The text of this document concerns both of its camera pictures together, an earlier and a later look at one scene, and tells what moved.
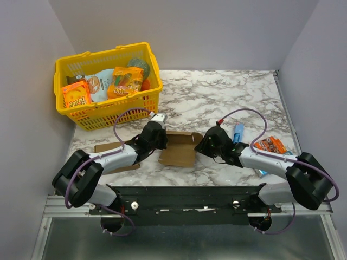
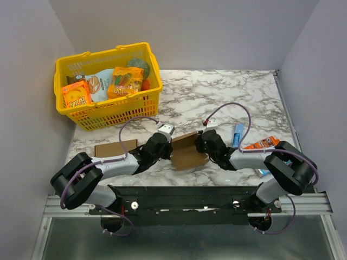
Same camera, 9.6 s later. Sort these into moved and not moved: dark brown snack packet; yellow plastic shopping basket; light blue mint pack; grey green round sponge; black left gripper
Moved: black left gripper
Not moved: dark brown snack packet; light blue mint pack; grey green round sponge; yellow plastic shopping basket
